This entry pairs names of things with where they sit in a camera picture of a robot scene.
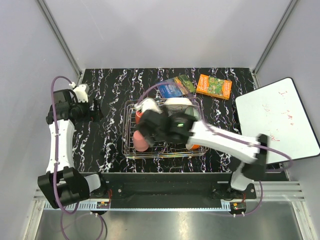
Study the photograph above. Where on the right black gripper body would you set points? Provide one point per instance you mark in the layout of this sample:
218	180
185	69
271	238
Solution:
160	137

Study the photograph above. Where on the green ceramic bowl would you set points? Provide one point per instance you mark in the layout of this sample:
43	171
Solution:
192	111

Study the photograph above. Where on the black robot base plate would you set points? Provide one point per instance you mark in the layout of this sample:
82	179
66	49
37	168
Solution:
173	191

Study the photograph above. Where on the pink cup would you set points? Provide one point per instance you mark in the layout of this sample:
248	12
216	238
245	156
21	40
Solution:
139	142

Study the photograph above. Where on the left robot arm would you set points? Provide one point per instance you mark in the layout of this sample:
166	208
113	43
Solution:
62	184

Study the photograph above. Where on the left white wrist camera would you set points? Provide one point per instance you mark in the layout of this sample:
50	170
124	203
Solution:
81	92

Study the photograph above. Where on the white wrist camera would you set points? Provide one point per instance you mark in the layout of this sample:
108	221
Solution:
147	104
81	92

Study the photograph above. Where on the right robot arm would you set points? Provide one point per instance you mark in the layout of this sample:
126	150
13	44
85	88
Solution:
251	151

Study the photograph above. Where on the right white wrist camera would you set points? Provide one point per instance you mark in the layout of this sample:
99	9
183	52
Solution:
147	104

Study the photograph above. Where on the metal wire dish rack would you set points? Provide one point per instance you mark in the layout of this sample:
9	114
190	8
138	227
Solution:
160	149

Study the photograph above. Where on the white paper plate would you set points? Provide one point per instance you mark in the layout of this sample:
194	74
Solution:
178	103

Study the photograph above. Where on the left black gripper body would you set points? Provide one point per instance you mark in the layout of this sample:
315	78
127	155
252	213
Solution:
82	109

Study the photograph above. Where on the orange green book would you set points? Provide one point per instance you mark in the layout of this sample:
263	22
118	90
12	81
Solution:
214	87

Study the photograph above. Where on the orange bowl white inside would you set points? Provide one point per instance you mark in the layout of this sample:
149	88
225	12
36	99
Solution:
192	147

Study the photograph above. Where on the blue landscape book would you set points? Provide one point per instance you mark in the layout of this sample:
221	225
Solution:
177	87

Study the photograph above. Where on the orange mug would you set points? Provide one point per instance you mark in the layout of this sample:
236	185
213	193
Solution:
138	115

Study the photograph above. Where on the white whiteboard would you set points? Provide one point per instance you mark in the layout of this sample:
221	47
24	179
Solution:
277	111

